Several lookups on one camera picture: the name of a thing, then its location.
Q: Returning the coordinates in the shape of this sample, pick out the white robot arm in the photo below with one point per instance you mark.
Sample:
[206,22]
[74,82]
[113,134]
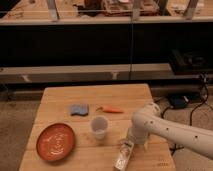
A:
[147,121]

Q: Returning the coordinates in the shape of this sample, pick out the grey metal shelf rail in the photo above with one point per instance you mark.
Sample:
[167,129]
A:
[11,75]

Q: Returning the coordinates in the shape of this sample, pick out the orange toy carrot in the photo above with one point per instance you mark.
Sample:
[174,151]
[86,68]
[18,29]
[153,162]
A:
[108,109]

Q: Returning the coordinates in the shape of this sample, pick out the blue sponge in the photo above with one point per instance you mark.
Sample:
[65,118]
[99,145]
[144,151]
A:
[79,109]

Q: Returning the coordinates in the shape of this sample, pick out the wooden table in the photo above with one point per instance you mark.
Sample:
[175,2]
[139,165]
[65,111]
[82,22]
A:
[89,154]

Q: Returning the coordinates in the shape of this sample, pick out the translucent plastic cup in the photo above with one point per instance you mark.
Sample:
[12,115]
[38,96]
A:
[99,126]

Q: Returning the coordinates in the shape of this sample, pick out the black box on shelf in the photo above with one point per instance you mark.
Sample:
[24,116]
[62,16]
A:
[191,63]

